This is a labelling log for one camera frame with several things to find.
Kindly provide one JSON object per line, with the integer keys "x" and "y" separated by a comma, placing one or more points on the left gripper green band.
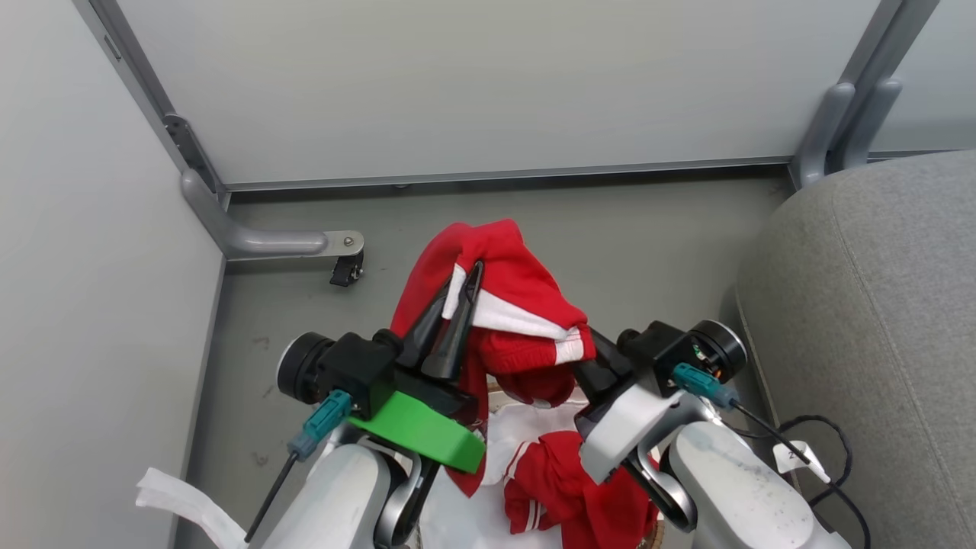
{"x": 419, "y": 431}

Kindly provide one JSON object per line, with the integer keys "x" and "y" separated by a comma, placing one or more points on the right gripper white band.
{"x": 625, "y": 427}

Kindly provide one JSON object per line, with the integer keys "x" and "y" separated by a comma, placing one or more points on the red garment wide white band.
{"x": 503, "y": 267}

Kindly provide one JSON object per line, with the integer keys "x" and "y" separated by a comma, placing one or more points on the red garment thin white stripes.
{"x": 572, "y": 488}

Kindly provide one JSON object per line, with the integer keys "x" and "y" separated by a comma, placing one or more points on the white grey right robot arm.
{"x": 732, "y": 488}

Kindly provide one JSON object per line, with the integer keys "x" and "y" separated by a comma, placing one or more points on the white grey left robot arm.
{"x": 343, "y": 496}

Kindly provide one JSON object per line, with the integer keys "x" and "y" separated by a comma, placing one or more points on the white basket liner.
{"x": 534, "y": 423}

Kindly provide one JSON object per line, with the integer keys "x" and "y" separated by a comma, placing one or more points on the cream laundry basket brown rim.
{"x": 652, "y": 540}

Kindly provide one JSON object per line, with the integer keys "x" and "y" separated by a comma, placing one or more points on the black caster wheel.
{"x": 347, "y": 269}

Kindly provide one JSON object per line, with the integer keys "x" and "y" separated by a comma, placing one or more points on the grey partition leg with caster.
{"x": 259, "y": 242}

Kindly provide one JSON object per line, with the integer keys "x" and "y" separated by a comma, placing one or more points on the white cloth strip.
{"x": 175, "y": 496}

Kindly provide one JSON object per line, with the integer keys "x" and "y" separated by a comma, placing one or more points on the grey fabric sofa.
{"x": 900, "y": 305}

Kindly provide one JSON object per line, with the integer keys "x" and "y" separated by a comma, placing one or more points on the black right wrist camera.
{"x": 656, "y": 351}

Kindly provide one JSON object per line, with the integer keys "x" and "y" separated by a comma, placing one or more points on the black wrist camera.
{"x": 358, "y": 366}
{"x": 656, "y": 351}

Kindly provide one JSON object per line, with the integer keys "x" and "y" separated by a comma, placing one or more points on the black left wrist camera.
{"x": 358, "y": 366}

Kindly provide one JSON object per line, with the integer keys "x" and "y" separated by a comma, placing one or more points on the grey partition bottom rail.
{"x": 496, "y": 174}

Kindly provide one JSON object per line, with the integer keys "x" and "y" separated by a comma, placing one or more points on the grey partition frame post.
{"x": 152, "y": 99}
{"x": 884, "y": 46}

